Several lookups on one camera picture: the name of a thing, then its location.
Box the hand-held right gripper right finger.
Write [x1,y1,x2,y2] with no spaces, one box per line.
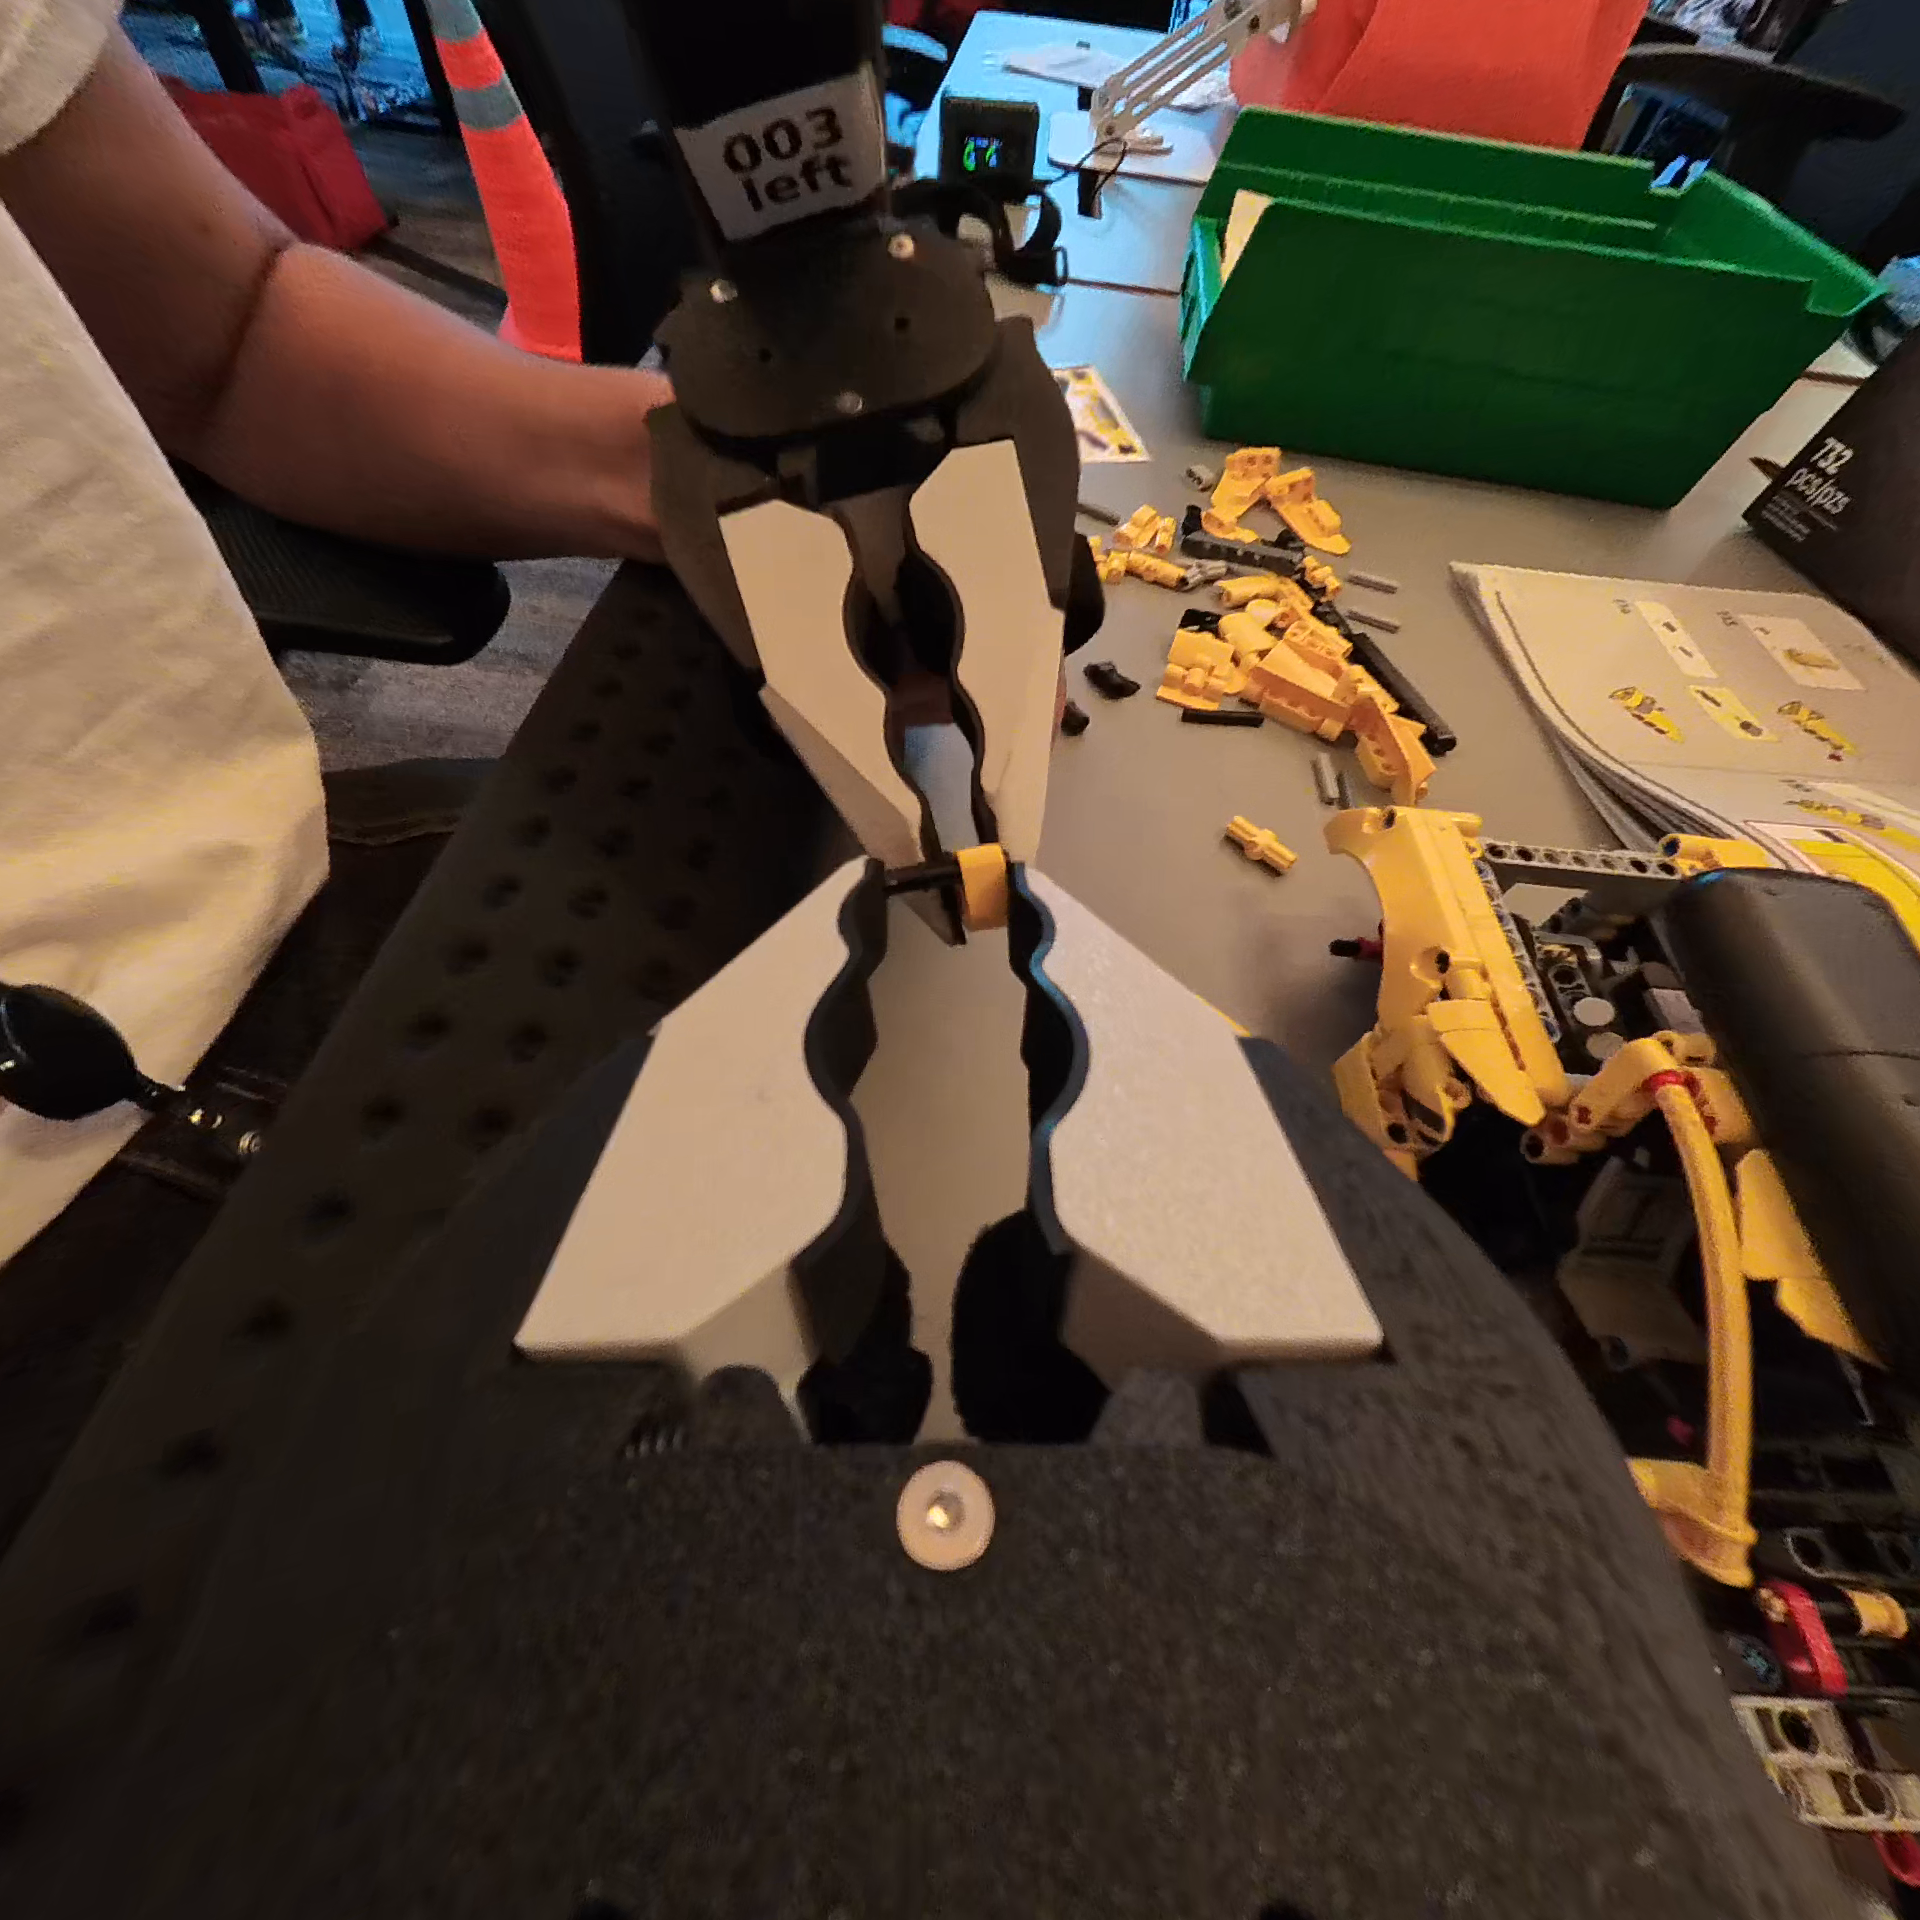
[953,864,1386,1450]

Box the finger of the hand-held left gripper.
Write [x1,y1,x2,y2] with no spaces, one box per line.
[907,440,1070,866]
[719,498,939,873]

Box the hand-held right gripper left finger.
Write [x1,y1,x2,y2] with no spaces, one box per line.
[515,863,934,1450]

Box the person's left forearm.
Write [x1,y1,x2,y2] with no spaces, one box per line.
[0,29,675,565]

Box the grey desk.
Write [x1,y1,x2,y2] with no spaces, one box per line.
[840,17,1920,1920]

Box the yellow black sticker sheet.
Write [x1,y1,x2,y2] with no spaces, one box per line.
[1049,364,1155,467]

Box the pile of yellow bricks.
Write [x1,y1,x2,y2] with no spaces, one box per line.
[1094,449,1462,804]

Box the yellow brick toy car model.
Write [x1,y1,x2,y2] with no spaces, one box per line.
[1328,803,1920,1893]

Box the orange traffic cone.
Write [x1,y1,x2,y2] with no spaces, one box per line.
[433,0,586,361]

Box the black chair armrest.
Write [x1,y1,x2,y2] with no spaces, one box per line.
[172,465,513,669]

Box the green plastic bin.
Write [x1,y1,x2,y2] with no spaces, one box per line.
[1177,105,1888,512]

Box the building instruction booklet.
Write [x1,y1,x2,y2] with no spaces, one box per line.
[1448,562,1920,903]

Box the orange plastic bin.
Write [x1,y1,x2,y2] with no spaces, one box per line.
[1230,0,1654,153]

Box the person's white shirt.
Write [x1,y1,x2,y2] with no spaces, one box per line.
[0,0,331,1263]

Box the black toy car box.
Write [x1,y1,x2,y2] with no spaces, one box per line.
[1739,336,1920,664]

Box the black office chair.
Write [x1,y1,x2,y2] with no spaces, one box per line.
[1592,45,1912,226]

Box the black device with straps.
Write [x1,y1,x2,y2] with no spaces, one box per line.
[937,96,1070,288]

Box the black lanyard strap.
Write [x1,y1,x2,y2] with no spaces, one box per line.
[0,983,288,1202]

